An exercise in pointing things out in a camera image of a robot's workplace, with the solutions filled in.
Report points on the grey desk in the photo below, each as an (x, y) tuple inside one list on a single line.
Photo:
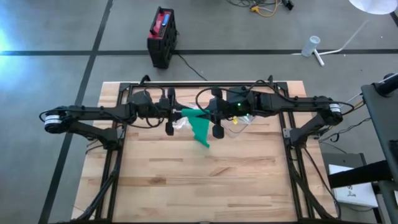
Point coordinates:
[(379, 124)]

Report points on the red and black box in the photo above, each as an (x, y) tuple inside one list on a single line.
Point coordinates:
[(161, 40)]

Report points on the white floor stand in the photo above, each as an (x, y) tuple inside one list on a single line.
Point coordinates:
[(373, 4)]

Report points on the white box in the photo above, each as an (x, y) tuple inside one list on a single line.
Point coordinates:
[(351, 193)]

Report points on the clear plastic bag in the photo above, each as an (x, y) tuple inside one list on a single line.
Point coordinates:
[(250, 119), (182, 124)]

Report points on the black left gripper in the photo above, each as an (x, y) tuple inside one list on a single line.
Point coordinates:
[(164, 109)]

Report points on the grey flat box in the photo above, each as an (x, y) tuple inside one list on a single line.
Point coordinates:
[(342, 158)]

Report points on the black aluminium rig frame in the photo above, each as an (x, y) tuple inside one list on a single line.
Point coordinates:
[(202, 84)]

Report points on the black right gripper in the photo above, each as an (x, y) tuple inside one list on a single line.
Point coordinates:
[(225, 110)]

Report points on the dark green bandage piece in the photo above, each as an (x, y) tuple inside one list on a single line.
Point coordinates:
[(200, 127)]

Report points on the black plug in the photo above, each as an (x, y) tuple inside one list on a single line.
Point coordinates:
[(287, 4)]

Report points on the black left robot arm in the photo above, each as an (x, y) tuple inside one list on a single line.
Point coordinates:
[(93, 112)]

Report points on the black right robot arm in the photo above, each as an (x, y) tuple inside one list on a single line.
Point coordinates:
[(295, 104)]

